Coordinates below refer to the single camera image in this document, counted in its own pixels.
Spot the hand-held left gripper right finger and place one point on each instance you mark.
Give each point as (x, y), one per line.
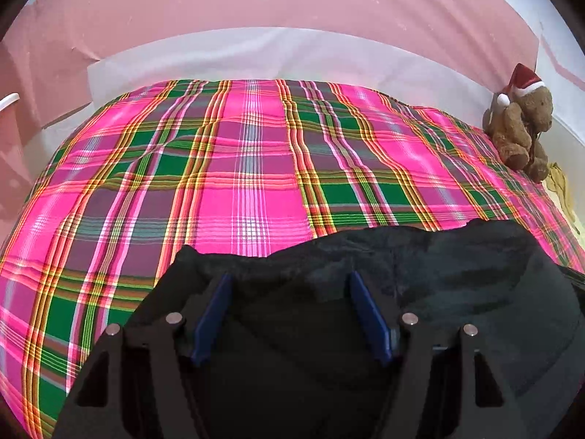
(370, 315)

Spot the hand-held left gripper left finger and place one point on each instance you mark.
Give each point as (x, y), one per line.
(212, 315)

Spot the black garment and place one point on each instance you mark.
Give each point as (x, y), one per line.
(457, 265)

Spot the pink green plaid blanket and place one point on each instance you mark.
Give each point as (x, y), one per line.
(256, 169)

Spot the beige cloth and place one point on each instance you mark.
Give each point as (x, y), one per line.
(562, 187)

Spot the brown teddy bear with santa hat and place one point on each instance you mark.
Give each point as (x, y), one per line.
(518, 123)

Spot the white curved object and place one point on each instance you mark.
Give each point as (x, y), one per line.
(8, 102)

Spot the pink backdrop sheet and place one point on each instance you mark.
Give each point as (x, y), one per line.
(228, 0)

